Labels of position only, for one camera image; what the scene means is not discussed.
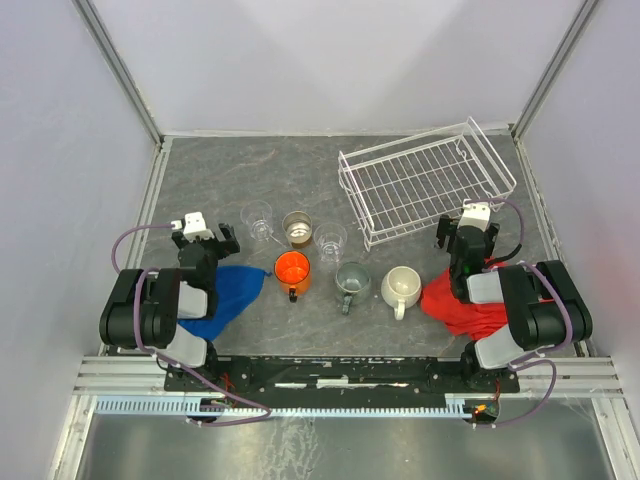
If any clear plastic cup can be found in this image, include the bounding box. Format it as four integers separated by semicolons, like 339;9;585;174
240;200;273;241
313;222;348;263

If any white wire dish rack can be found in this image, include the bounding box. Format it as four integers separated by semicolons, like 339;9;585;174
338;117;517;250

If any steel tin cup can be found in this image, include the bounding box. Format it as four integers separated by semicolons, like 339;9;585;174
282;211;313;249

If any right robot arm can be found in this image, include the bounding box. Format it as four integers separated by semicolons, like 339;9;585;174
421;205;593;382

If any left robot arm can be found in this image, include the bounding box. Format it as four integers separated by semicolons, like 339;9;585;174
99;218;240;374

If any blue cloth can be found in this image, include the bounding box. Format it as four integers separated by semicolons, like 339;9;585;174
178;265;271;341

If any orange enamel mug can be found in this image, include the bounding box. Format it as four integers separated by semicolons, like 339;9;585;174
273;251;312;303

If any red cloth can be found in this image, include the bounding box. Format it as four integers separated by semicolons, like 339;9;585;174
420;270;507;341

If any cream ceramic mug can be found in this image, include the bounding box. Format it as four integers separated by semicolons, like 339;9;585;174
381;266;422;321

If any grey-green glazed mug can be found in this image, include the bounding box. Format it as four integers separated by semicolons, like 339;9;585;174
335;262;372;315

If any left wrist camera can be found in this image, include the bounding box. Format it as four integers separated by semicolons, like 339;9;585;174
183;212;213;241

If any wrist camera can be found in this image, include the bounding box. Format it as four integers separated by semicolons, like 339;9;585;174
458;199;491;232
183;212;213;241

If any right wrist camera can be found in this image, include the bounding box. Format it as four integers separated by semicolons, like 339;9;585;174
458;199;491;232

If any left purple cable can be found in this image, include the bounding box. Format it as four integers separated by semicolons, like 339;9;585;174
110;223;274;429

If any purple cable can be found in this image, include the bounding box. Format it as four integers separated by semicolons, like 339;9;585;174
110;223;274;429
464;197;576;431

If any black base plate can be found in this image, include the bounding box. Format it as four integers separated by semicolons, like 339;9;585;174
163;355;520;409

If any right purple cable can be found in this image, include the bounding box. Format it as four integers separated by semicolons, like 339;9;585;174
464;197;576;431

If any blue cable duct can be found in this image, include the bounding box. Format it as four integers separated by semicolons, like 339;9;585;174
94;395;471;419

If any aluminium frame rail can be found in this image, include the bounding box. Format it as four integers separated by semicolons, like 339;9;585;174
72;355;623;398

